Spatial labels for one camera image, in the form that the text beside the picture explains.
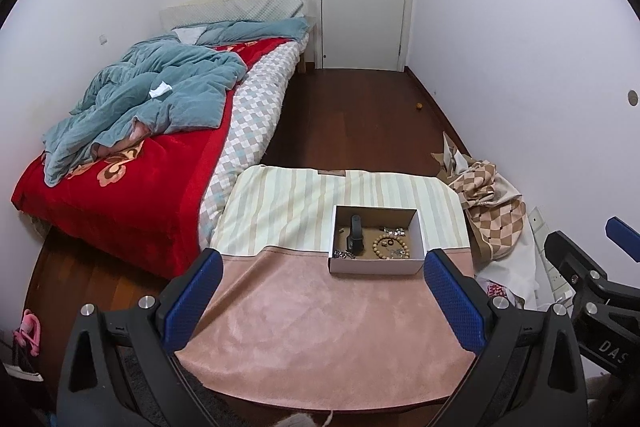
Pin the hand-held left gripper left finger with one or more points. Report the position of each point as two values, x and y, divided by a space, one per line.
192 302

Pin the pink slippers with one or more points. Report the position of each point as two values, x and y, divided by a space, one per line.
30 329

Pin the blue-grey duvet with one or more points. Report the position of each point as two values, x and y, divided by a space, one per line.
165 107

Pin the cream headboard cover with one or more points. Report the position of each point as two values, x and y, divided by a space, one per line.
200 2

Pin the grey checkered bed sheet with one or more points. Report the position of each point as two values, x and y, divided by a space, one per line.
250 117

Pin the brown checkered cloth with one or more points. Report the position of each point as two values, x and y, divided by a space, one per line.
492 202

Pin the pink and striped tablecloth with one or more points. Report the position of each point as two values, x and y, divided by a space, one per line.
310 332

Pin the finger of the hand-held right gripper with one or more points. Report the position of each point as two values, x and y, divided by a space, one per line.
565 252
625 234

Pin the white plastic bag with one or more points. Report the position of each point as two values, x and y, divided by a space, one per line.
515 267

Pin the wooden bed leg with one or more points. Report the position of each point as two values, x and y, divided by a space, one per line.
306 52

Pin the red printed plastic bag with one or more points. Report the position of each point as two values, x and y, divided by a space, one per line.
500 293

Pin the white cardboard box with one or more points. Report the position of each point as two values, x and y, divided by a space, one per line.
375 266

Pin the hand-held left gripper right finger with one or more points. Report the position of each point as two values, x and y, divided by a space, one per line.
452 302

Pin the bed with red blanket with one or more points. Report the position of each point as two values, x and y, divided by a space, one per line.
140 202

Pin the white paper scrap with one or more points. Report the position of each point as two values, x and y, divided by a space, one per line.
160 90

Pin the white power strip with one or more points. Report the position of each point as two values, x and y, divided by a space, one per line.
547 257

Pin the grey fuzzy slipper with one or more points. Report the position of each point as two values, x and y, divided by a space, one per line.
300 421

